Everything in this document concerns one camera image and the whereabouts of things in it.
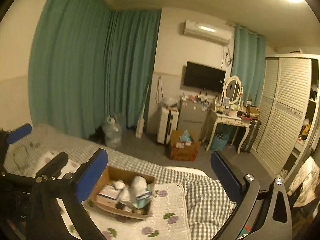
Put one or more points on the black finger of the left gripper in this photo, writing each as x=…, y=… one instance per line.
x=51, y=171

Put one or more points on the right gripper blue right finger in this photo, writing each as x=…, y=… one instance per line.
x=238, y=186

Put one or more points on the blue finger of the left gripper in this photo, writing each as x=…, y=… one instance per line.
x=18, y=133

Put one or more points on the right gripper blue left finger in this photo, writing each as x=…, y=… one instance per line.
x=86, y=176

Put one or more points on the white knitted sock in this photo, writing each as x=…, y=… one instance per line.
x=138, y=186

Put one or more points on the white blue tissue pack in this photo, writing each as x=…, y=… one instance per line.
x=143, y=199

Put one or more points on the white book in box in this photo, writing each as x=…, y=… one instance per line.
x=110, y=192

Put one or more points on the grey checked bed sheet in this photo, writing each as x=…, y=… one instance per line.
x=208, y=206

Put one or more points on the blue laundry basket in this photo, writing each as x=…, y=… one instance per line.
x=219, y=141

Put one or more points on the cardboard box on bed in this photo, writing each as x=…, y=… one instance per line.
x=125, y=204

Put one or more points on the clear water jug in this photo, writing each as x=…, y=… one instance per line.
x=112, y=132

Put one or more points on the cardboard box on floor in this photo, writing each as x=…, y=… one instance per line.
x=184, y=145

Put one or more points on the dark suitcase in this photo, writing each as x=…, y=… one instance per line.
x=253, y=132

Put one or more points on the white dressing table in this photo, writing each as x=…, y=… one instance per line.
x=221, y=123

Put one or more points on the white leaning mop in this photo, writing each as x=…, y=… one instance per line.
x=140, y=124

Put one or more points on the silver mini fridge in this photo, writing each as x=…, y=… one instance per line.
x=192, y=117

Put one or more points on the white louvered wardrobe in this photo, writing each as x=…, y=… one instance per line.
x=289, y=114

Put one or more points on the white floral quilt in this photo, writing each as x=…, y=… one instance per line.
x=167, y=219

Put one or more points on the white suitcase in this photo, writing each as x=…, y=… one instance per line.
x=168, y=120

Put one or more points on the white oval vanity mirror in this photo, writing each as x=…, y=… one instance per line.
x=233, y=90

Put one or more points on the large teal curtain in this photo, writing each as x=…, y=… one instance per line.
x=88, y=62

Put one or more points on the teal curtain by wardrobe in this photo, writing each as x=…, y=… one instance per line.
x=249, y=62

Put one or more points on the white air conditioner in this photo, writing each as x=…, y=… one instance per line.
x=207, y=32

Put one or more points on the black wall television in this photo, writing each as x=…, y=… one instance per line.
x=204, y=77

